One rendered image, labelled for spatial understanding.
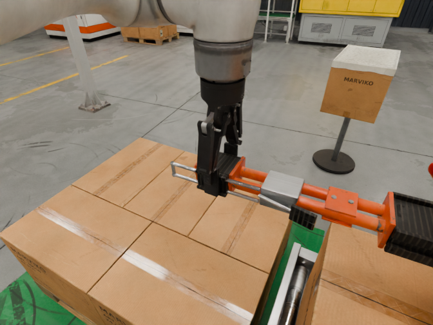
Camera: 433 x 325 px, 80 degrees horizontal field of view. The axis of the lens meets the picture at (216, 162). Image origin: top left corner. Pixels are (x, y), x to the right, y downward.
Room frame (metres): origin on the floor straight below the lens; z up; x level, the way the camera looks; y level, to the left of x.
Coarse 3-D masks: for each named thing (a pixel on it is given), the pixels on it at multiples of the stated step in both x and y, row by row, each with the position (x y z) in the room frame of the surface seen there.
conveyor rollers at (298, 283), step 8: (296, 272) 0.58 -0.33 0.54; (304, 272) 0.58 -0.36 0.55; (296, 280) 0.54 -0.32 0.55; (304, 280) 0.55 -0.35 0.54; (296, 288) 0.51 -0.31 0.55; (288, 296) 0.48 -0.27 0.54; (296, 296) 0.48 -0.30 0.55; (288, 304) 0.45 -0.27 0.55; (296, 304) 0.45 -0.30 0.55; (288, 312) 0.42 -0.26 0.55; (296, 312) 0.43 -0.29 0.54; (280, 320) 0.40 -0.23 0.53; (288, 320) 0.39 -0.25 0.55
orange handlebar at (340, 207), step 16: (240, 176) 0.42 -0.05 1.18; (256, 176) 0.41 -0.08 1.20; (256, 192) 0.36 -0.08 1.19; (304, 192) 0.36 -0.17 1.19; (320, 192) 0.35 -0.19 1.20; (336, 192) 0.34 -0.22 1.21; (352, 192) 0.34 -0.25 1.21; (304, 208) 0.32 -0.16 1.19; (320, 208) 0.31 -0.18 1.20; (336, 208) 0.30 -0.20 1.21; (352, 208) 0.30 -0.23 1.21; (368, 208) 0.31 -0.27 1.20; (384, 208) 0.31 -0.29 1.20; (368, 224) 0.28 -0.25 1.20; (384, 224) 0.27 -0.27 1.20
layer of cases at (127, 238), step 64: (64, 192) 1.05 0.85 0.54; (128, 192) 1.05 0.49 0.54; (192, 192) 1.05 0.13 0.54; (64, 256) 0.65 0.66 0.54; (128, 256) 0.65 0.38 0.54; (192, 256) 0.65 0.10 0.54; (256, 256) 0.65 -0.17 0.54; (128, 320) 0.40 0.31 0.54; (192, 320) 0.40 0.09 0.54; (256, 320) 0.50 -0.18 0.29
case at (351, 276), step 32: (320, 256) 0.44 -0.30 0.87; (352, 256) 0.38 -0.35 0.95; (384, 256) 0.38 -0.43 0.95; (320, 288) 0.30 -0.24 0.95; (352, 288) 0.30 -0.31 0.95; (384, 288) 0.30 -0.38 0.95; (416, 288) 0.30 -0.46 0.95; (320, 320) 0.23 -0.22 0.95; (352, 320) 0.23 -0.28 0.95; (384, 320) 0.23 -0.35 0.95; (416, 320) 0.23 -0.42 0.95
